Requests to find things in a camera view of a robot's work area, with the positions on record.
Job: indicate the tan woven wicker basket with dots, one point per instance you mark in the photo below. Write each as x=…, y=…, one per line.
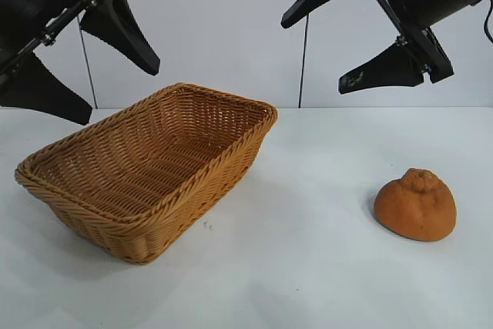
x=154, y=175

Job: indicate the bumpy orange citrus fruit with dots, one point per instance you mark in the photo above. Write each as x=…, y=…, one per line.
x=416, y=209

